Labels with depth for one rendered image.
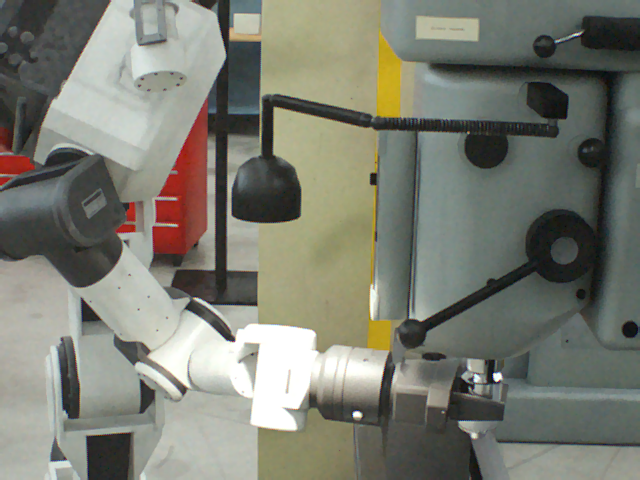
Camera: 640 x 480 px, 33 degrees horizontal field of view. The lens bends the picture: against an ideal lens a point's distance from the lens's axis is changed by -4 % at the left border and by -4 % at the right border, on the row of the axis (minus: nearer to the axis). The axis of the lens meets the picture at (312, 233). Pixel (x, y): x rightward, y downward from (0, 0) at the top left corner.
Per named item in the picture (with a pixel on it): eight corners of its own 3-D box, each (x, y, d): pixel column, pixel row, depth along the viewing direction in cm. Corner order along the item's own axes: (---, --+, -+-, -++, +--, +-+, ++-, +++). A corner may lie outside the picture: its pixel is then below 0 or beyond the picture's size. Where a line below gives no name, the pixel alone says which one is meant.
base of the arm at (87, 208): (18, 286, 143) (-34, 226, 136) (54, 217, 151) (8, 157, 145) (105, 271, 136) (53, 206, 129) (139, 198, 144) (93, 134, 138)
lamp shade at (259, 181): (217, 211, 118) (218, 153, 116) (274, 202, 122) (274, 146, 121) (257, 226, 113) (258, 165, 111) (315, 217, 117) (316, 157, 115)
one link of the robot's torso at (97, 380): (52, 405, 194) (39, 142, 185) (149, 397, 199) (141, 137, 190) (61, 434, 179) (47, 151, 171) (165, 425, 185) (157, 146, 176)
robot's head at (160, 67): (127, 100, 138) (137, 71, 130) (121, 27, 141) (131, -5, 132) (178, 98, 140) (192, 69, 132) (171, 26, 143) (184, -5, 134)
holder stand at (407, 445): (383, 495, 161) (390, 370, 156) (388, 432, 182) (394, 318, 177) (465, 499, 160) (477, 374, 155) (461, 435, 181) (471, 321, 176)
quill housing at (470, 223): (412, 376, 115) (427, 62, 106) (398, 310, 134) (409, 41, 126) (591, 377, 115) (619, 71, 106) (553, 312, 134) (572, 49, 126)
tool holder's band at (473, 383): (508, 380, 127) (509, 372, 127) (493, 394, 123) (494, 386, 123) (470, 372, 129) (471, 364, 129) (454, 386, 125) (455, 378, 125)
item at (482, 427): (503, 423, 128) (508, 380, 127) (489, 438, 124) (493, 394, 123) (467, 415, 131) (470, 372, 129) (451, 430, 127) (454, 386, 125)
